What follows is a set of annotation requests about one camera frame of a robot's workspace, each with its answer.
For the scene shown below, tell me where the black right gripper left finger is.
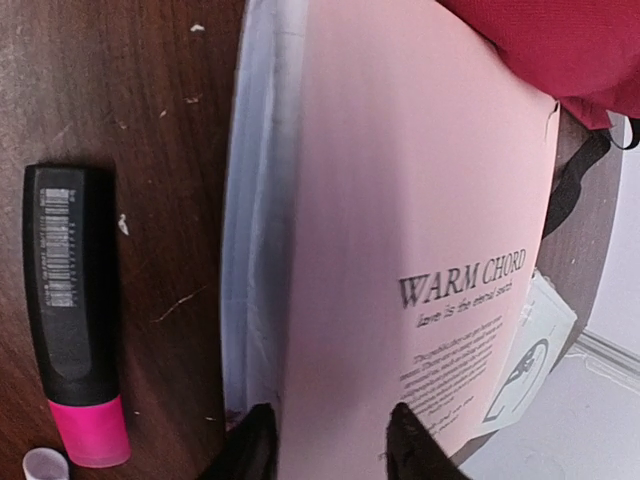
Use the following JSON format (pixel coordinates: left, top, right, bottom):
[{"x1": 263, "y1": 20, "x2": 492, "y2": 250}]
[{"x1": 199, "y1": 403, "x2": 278, "y2": 480}]

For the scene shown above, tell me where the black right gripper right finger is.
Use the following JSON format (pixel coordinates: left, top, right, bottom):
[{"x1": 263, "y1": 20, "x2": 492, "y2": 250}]
[{"x1": 386, "y1": 402, "x2": 468, "y2": 480}]

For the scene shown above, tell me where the grey Great Gatsby book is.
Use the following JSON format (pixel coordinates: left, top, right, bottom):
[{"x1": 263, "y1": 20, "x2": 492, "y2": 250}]
[{"x1": 476, "y1": 271, "x2": 577, "y2": 436}]

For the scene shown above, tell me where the pink Warm Chord book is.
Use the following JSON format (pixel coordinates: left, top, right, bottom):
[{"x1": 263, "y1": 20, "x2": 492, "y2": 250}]
[{"x1": 221, "y1": 1, "x2": 559, "y2": 479}]

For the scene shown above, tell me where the red student backpack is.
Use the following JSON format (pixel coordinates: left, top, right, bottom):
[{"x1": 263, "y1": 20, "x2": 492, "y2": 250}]
[{"x1": 443, "y1": 1, "x2": 639, "y2": 130}]

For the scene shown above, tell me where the pink white pen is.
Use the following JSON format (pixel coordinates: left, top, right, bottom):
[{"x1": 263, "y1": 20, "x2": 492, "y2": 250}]
[{"x1": 22, "y1": 447, "x2": 70, "y2": 480}]

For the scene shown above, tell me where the pink black highlighter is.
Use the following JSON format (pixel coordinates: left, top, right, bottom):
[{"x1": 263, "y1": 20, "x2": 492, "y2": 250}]
[{"x1": 22, "y1": 164, "x2": 131, "y2": 469}]

